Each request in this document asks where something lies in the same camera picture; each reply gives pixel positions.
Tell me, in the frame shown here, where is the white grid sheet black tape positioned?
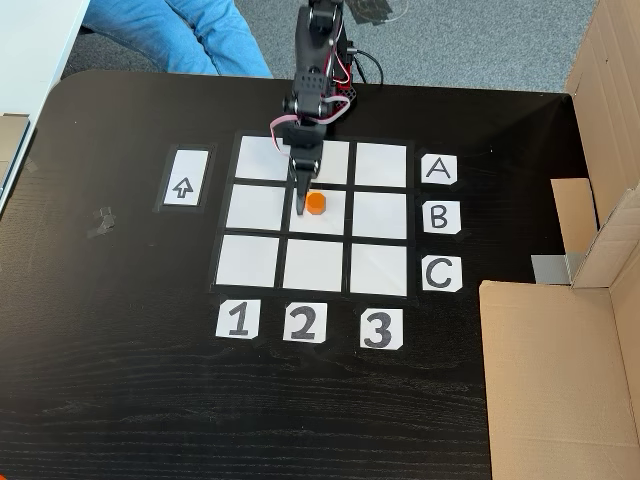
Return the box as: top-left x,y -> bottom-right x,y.
208,130 -> 419,301

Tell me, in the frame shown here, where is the white arrow paper sheet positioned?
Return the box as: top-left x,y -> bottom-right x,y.
162,147 -> 210,207

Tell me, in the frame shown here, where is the paper sheet letter A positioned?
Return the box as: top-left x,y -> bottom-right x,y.
421,153 -> 459,186

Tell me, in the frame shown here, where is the paper sheet number 2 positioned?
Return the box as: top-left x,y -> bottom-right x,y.
282,301 -> 329,344

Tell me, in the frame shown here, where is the paper sheet letter B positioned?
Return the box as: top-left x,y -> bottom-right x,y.
422,200 -> 462,235

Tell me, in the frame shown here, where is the paper sheet number 1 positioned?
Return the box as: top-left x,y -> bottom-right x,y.
215,298 -> 262,340

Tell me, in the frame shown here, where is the paper sheet number 3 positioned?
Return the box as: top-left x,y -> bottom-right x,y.
359,307 -> 405,351

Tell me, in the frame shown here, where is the paper sheet letter C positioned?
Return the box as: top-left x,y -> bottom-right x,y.
421,255 -> 463,293

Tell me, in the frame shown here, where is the person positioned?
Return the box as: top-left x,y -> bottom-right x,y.
79,0 -> 274,79

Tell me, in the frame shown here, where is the white desk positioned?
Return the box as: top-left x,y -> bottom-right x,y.
0,0 -> 91,216

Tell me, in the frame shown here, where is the brown cardboard piece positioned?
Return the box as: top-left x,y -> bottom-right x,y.
0,113 -> 31,191

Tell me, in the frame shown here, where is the brown cardboard screen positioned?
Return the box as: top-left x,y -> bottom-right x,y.
478,0 -> 640,480

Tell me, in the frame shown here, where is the red white servo cable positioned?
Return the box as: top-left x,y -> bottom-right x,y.
269,94 -> 351,151

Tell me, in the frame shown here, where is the black power cable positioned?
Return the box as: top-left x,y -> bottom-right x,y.
349,47 -> 386,86

